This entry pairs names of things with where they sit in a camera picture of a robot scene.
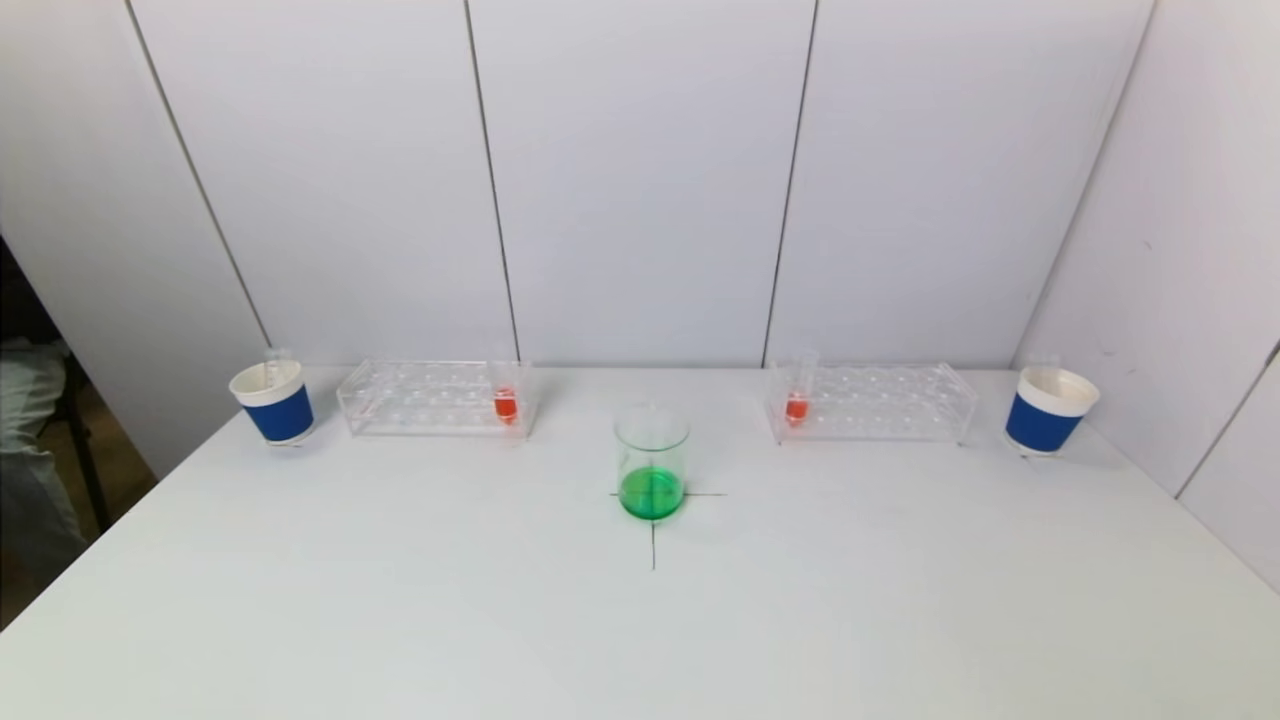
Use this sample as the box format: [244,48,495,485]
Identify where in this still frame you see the clear glass beaker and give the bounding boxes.
[613,404,692,525]

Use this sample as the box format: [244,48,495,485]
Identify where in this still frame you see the red pigment test tube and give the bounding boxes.
[785,348,821,429]
[490,350,521,427]

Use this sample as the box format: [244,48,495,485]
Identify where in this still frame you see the clear acrylic test tube rack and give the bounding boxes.
[765,360,980,447]
[336,360,542,442]

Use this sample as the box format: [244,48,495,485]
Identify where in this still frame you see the blue paper cup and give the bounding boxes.
[1004,365,1102,459]
[228,359,316,447]

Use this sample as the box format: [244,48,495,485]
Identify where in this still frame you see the person in grey clothes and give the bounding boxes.
[0,338,89,596]

